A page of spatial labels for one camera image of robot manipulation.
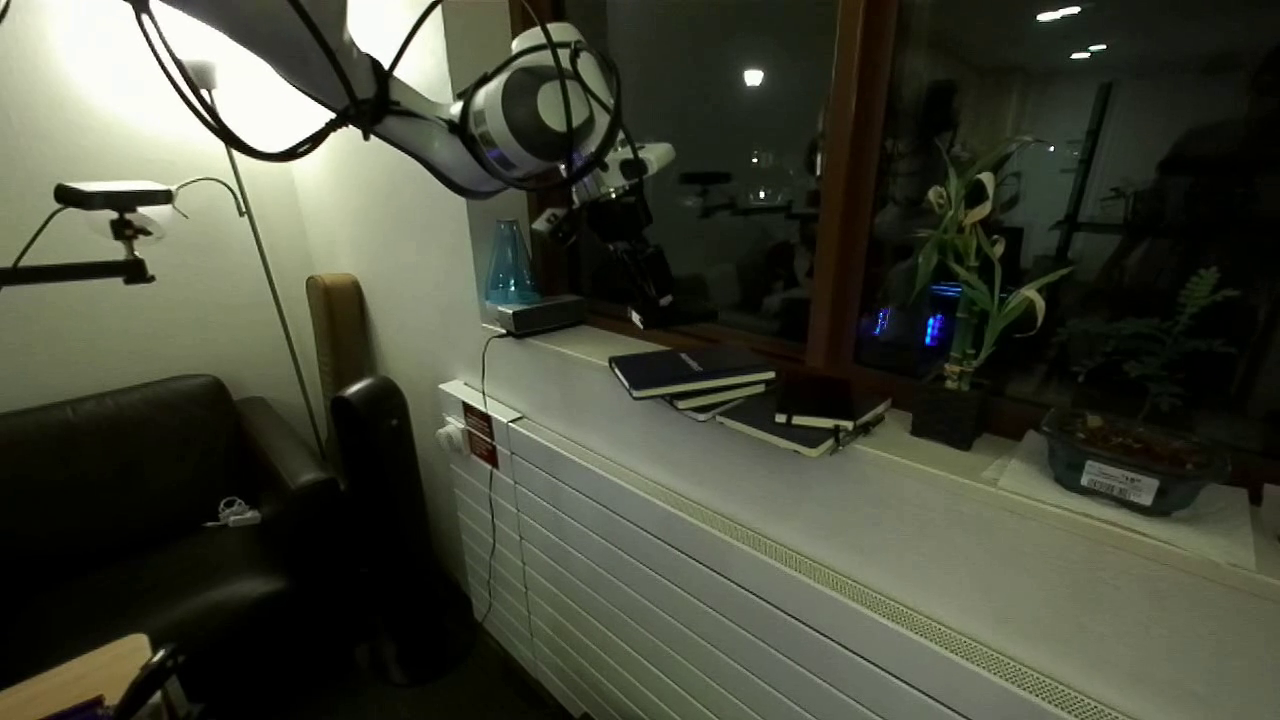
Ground black leather armchair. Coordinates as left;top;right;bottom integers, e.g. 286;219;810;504
0;374;352;696

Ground thin black power cable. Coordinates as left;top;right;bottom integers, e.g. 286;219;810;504
471;329;531;633

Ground dark leafy green plant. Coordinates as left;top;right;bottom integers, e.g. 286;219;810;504
1051;262;1243;434

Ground dark planter with white label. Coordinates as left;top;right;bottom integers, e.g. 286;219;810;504
1039;403;1220;522

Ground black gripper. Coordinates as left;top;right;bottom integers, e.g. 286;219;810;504
570;137;681;293

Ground brown wooden window frame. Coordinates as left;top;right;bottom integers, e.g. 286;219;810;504
507;0;1280;507

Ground light wooden table corner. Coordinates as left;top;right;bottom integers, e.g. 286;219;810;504
0;633;158;720

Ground brown wooden board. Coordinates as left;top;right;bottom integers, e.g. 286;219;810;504
303;271;376;403

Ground white slatted radiator cover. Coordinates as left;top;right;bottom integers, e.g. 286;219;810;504
435;378;1136;720

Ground dark red warning sticker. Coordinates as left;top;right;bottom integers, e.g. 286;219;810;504
459;399;503;473

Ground small white object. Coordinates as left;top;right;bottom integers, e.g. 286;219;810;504
204;491;267;534

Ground thin metal lamp pole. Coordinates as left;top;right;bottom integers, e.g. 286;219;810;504
192;58;331;456

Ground blue cone-shaped humidifier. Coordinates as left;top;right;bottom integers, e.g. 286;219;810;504
482;215;540;311

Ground black cylindrical tower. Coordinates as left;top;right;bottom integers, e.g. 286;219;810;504
327;374;444;686

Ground tall green orchid plant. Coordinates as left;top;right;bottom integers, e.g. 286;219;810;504
908;131;1080;396

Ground black stereo camera bar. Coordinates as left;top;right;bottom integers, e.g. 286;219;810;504
51;180;179;215

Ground black robot arm cables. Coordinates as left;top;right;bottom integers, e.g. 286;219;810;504
125;0;633;192

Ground black square plant pot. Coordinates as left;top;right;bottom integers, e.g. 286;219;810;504
908;379;1000;456

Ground grey rectangular box device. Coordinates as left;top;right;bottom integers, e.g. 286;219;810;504
485;293;594;340

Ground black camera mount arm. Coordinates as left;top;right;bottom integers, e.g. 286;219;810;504
0;208;162;293

